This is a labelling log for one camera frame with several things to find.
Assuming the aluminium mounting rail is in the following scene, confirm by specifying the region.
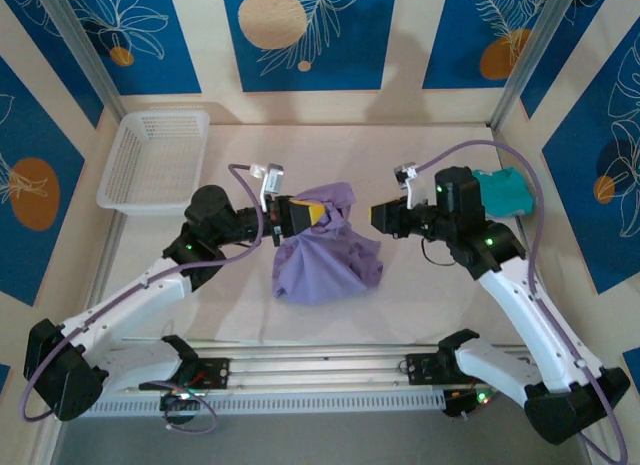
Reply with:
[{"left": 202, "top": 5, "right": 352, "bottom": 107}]
[{"left": 42, "top": 340, "right": 586, "bottom": 400}]

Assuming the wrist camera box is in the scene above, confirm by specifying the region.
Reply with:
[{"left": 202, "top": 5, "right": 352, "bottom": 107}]
[
  {"left": 393, "top": 162, "right": 426, "bottom": 209},
  {"left": 249, "top": 162, "right": 287, "bottom": 211}
]

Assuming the aluminium frame post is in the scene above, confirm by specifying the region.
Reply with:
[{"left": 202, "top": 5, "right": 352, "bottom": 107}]
[
  {"left": 35, "top": 0, "right": 127, "bottom": 119},
  {"left": 488, "top": 0, "right": 590, "bottom": 132}
]

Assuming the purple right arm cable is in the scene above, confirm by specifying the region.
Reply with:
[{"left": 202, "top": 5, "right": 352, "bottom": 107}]
[{"left": 413, "top": 139, "right": 629, "bottom": 465}]

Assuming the teal folded t-shirt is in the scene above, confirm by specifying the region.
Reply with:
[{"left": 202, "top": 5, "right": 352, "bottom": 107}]
[{"left": 472, "top": 167, "right": 535, "bottom": 219}]

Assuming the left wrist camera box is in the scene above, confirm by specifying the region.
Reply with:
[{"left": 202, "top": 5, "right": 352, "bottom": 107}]
[{"left": 249, "top": 162, "right": 287, "bottom": 211}]

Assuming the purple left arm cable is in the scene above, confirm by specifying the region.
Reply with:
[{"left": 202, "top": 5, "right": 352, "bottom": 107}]
[{"left": 18, "top": 163, "right": 266, "bottom": 434}]

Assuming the control board with green light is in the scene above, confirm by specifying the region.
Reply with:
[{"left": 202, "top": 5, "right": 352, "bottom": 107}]
[
  {"left": 442, "top": 387, "right": 494, "bottom": 420},
  {"left": 159, "top": 388, "right": 202, "bottom": 426}
]

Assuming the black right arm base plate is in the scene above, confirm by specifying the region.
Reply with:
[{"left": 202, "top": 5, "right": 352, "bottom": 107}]
[{"left": 405, "top": 352, "right": 499, "bottom": 386}]

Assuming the white plastic mesh basket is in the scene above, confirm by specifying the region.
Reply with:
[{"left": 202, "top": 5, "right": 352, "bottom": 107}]
[{"left": 95, "top": 109, "right": 211, "bottom": 217}]

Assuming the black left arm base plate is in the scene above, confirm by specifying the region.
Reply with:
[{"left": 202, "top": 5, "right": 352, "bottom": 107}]
[{"left": 138, "top": 355, "right": 231, "bottom": 391}]

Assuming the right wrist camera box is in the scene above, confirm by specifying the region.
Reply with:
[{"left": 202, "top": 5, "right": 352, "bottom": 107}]
[{"left": 393, "top": 162, "right": 426, "bottom": 209}]

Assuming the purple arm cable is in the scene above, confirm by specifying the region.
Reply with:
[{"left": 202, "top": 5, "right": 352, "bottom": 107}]
[
  {"left": 413, "top": 139, "right": 629, "bottom": 465},
  {"left": 18, "top": 163, "right": 266, "bottom": 434}
]

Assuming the white slotted cable duct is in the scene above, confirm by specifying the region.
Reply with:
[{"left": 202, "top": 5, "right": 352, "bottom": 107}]
[{"left": 62, "top": 390, "right": 449, "bottom": 419}]

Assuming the purple t-shirt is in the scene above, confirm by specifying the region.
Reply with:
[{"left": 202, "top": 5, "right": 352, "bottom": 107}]
[{"left": 271, "top": 182, "right": 385, "bottom": 307}]

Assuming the thin black right gripper wire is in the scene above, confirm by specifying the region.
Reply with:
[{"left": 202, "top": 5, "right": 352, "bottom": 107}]
[{"left": 421, "top": 237, "right": 456, "bottom": 267}]

